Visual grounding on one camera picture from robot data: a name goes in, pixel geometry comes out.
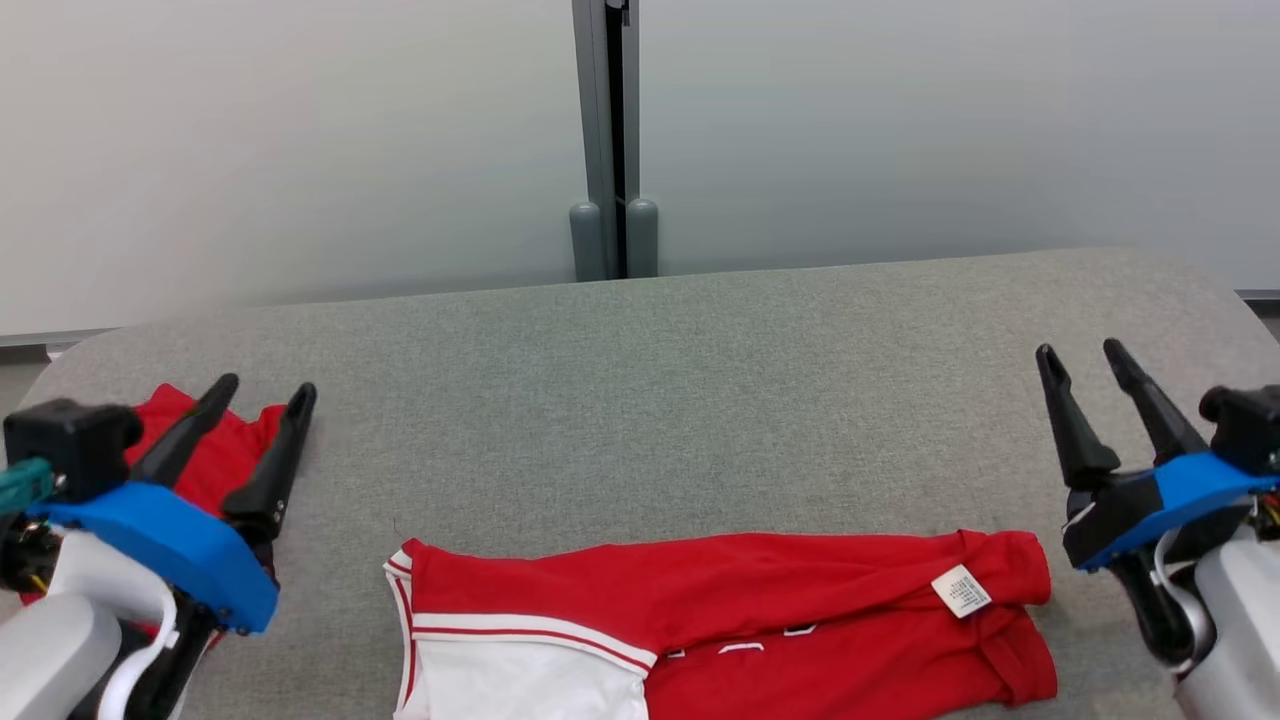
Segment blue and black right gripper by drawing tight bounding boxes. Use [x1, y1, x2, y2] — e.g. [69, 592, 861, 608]
[1036, 339, 1280, 666]

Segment red shorts with elastic waistband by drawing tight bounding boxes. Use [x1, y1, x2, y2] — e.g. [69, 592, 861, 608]
[20, 384, 288, 651]

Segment white right arm cable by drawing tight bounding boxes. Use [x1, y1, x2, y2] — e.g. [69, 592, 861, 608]
[1150, 530, 1217, 663]

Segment white left arm cable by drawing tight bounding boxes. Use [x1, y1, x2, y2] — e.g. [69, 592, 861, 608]
[97, 590, 183, 720]

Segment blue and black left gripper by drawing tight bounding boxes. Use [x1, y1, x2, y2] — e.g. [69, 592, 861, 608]
[28, 374, 317, 720]

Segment red lettered jersey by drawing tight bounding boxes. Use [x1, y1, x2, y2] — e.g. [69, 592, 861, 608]
[384, 528, 1059, 720]

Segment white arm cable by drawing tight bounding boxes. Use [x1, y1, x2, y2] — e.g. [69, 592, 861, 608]
[97, 590, 183, 720]
[1150, 530, 1217, 663]

